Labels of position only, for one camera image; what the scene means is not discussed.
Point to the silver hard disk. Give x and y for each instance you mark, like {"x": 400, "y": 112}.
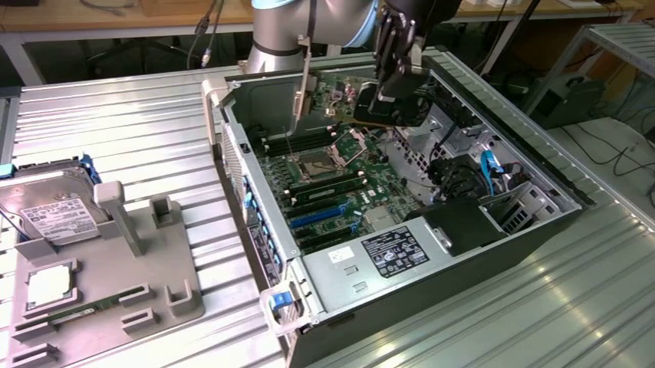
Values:
{"x": 50, "y": 214}

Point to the green graphics card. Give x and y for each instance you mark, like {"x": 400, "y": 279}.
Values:
{"x": 326, "y": 88}

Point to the black box device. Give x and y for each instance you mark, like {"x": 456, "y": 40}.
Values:
{"x": 577, "y": 99}

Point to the blue disk carrier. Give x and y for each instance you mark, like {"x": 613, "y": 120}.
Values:
{"x": 89, "y": 168}

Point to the metal slat side table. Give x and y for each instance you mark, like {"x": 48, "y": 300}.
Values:
{"x": 629, "y": 38}

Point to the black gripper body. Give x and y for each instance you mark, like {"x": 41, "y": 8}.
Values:
{"x": 424, "y": 11}

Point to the CPU socket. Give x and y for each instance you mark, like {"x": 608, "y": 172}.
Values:
{"x": 314, "y": 165}

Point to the black plastic shroud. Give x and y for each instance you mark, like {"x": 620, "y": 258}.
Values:
{"x": 460, "y": 226}

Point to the green RAM stick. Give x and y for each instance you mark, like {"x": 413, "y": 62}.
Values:
{"x": 76, "y": 311}

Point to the metal socket cover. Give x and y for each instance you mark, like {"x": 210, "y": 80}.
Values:
{"x": 352, "y": 145}

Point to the silver power supply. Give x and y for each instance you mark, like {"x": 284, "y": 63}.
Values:
{"x": 348, "y": 276}

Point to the silver perforated disk bay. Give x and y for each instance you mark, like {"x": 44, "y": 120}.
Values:
{"x": 409, "y": 143}

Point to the dark grey frame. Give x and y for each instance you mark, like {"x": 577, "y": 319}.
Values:
{"x": 6, "y": 115}

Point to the blue case latch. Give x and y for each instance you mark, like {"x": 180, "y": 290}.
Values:
{"x": 278, "y": 299}

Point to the blue expansion slot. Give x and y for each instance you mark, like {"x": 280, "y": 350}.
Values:
{"x": 318, "y": 214}

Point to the black case lock knob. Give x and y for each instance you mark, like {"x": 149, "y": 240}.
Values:
{"x": 244, "y": 147}

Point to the silver CPU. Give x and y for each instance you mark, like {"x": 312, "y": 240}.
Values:
{"x": 48, "y": 285}

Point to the black expansion slot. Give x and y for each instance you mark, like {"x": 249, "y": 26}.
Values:
{"x": 326, "y": 240}
{"x": 321, "y": 232}

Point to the installed black RAM stick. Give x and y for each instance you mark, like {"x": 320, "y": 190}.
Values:
{"x": 326, "y": 193}

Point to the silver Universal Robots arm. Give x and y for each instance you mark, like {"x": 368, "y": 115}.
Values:
{"x": 270, "y": 34}

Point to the grey parts rack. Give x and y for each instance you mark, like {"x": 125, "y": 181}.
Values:
{"x": 101, "y": 268}

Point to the wooden desk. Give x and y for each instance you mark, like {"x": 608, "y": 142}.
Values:
{"x": 101, "y": 19}

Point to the green motherboard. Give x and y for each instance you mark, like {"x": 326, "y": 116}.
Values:
{"x": 378, "y": 184}

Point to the black RAM slot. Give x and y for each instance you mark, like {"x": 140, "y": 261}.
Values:
{"x": 301, "y": 146}
{"x": 318, "y": 181}
{"x": 296, "y": 138}

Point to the thin socket locking lever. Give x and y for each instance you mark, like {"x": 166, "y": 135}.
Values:
{"x": 289, "y": 147}

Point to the blue card slot tab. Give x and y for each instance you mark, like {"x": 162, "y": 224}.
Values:
{"x": 258, "y": 220}
{"x": 248, "y": 199}
{"x": 265, "y": 233}

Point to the silver slotted disk bay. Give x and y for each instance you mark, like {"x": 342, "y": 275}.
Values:
{"x": 521, "y": 211}

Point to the open black PC case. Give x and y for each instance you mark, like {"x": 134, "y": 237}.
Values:
{"x": 511, "y": 260}

